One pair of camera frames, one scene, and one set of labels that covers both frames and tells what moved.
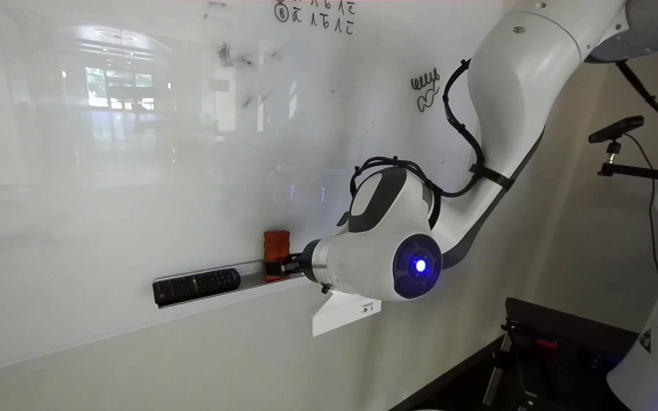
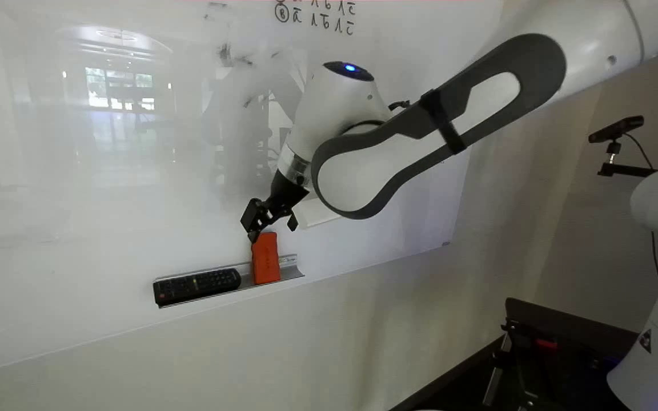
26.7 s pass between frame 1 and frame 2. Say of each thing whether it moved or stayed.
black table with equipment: stayed
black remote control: stayed
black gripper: moved
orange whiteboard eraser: moved
